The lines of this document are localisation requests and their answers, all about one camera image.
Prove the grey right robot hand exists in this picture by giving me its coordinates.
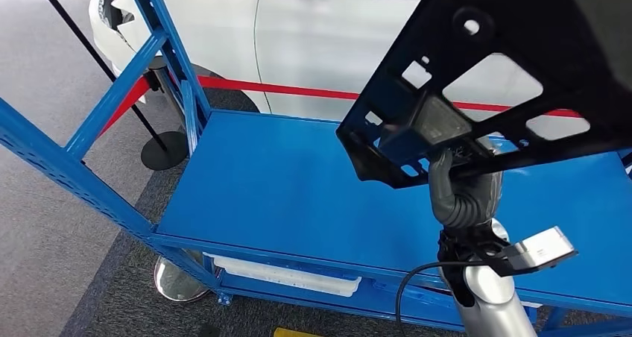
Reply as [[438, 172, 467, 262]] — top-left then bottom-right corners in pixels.
[[427, 148, 505, 213]]

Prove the black plastic frame part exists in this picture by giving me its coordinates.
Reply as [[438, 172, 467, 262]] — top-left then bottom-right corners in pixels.
[[335, 0, 632, 190]]

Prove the blue metal shelf rack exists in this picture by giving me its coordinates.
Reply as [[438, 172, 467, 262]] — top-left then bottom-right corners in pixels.
[[0, 0, 632, 337]]

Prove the white plastic bin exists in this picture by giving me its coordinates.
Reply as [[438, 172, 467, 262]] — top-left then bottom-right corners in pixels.
[[204, 253, 362, 298]]

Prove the red barrier belt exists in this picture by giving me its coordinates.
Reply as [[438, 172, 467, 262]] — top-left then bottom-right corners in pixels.
[[98, 75, 584, 138]]

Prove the white car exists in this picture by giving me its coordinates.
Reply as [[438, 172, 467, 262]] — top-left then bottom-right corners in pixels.
[[89, 0, 632, 123]]

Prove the yellow floor tape square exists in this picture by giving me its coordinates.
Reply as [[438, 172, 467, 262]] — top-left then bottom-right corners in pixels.
[[274, 327, 322, 337]]

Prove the black pole stand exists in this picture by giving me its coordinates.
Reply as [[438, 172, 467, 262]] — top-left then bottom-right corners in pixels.
[[27, 0, 189, 171]]

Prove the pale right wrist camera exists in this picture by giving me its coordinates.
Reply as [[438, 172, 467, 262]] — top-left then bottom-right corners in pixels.
[[493, 226, 578, 278]]

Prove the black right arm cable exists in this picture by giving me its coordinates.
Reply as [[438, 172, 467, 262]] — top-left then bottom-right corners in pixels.
[[394, 260, 490, 326]]

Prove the chrome stanchion post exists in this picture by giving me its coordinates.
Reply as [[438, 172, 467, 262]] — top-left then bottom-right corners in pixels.
[[153, 253, 214, 303], [147, 57, 191, 138]]

